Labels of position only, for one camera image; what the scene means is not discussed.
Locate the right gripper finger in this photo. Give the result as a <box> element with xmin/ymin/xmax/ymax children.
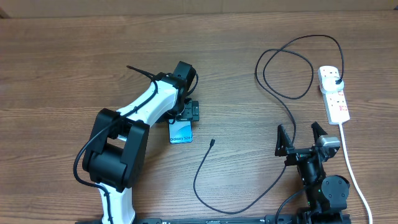
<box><xmin>275</xmin><ymin>124</ymin><xmax>294</xmax><ymax>157</ymax></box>
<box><xmin>311</xmin><ymin>121</ymin><xmax>327</xmax><ymax>142</ymax></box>

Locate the Samsung Galaxy smartphone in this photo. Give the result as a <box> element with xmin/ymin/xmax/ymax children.
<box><xmin>169</xmin><ymin>121</ymin><xmax>193</xmax><ymax>144</ymax></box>

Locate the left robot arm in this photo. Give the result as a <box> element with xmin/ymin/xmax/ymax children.
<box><xmin>73</xmin><ymin>62</ymin><xmax>199</xmax><ymax>223</ymax></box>

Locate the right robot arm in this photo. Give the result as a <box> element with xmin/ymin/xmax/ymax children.
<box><xmin>269</xmin><ymin>122</ymin><xmax>351</xmax><ymax>223</ymax></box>

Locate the white charger plug adapter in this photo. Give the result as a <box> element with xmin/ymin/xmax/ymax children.
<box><xmin>320</xmin><ymin>77</ymin><xmax>345</xmax><ymax>94</ymax></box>

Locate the white power strip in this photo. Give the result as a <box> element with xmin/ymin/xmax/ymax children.
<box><xmin>317</xmin><ymin>65</ymin><xmax>350</xmax><ymax>125</ymax></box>

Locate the brown cardboard backdrop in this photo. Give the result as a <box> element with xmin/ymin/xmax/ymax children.
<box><xmin>1</xmin><ymin>0</ymin><xmax>397</xmax><ymax>18</ymax></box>

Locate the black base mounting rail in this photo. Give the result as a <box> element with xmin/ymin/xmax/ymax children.
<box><xmin>74</xmin><ymin>213</ymin><xmax>352</xmax><ymax>224</ymax></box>

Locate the white power strip cord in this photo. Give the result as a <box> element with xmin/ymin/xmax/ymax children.
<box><xmin>338</xmin><ymin>123</ymin><xmax>374</xmax><ymax>224</ymax></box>

